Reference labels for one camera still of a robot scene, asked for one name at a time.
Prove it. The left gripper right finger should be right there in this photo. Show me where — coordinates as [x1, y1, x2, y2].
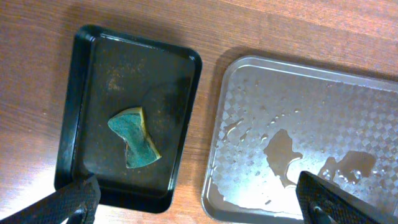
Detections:
[296, 171, 397, 224]

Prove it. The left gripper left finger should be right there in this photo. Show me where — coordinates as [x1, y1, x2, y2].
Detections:
[1, 175, 101, 223]

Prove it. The green yellow sponge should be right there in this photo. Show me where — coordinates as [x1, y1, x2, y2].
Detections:
[108, 107, 162, 169]

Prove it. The large brown serving tray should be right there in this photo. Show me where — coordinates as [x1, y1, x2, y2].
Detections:
[201, 56, 397, 223]

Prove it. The small black tray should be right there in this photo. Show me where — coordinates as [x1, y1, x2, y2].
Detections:
[54, 25, 202, 213]

